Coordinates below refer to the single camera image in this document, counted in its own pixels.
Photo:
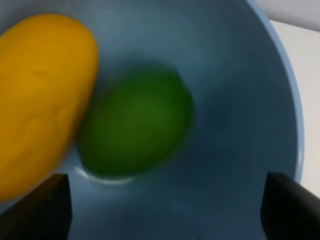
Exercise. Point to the yellow mango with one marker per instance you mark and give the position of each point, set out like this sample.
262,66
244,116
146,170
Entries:
48,69

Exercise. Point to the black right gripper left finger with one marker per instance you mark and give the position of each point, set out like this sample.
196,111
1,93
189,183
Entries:
44,214

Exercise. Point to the green lime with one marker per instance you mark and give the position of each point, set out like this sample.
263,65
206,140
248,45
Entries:
137,123

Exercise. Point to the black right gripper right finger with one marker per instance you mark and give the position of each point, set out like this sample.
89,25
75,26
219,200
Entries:
289,211

